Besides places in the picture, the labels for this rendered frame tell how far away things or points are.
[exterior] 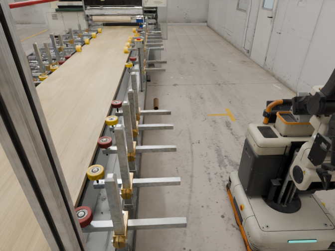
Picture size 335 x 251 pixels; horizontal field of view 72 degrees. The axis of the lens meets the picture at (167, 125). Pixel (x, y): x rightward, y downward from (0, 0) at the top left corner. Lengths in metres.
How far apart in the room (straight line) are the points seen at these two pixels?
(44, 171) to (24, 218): 0.78
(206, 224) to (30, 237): 1.38
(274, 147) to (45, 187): 1.47
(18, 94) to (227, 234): 1.90
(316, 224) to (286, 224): 0.20
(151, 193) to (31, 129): 1.99
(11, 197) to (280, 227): 1.58
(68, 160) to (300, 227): 1.53
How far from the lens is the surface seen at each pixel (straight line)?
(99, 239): 1.28
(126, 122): 1.22
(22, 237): 1.05
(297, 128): 1.70
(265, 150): 1.64
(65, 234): 0.42
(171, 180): 1.19
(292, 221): 1.91
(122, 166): 1.07
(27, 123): 0.29
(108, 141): 1.35
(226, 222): 2.10
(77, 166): 1.24
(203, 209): 2.15
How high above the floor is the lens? 1.67
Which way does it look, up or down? 32 degrees down
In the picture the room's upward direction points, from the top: straight up
